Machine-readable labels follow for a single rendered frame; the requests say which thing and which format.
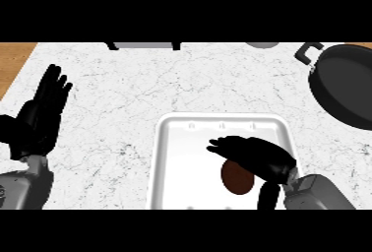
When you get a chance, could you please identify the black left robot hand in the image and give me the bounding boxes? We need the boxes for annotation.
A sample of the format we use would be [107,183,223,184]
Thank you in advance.
[0,64,73,161]

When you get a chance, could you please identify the brown cupcake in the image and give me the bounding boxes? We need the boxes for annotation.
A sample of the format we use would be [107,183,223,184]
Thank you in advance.
[220,159,255,196]

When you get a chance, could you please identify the dark grey pot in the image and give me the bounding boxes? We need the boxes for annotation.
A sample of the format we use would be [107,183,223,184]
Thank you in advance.
[293,41,372,132]

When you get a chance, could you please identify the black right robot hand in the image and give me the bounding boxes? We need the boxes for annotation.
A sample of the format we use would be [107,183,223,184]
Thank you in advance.
[205,135,298,211]

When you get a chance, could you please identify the grey round object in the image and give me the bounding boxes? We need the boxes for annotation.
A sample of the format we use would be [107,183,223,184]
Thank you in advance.
[243,41,280,49]

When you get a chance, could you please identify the white rectangular tray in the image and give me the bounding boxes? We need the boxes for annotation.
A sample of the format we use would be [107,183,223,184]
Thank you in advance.
[144,112,304,211]

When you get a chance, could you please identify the grey appliance with black legs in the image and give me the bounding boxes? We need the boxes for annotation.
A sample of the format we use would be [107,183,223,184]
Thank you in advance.
[104,41,183,51]

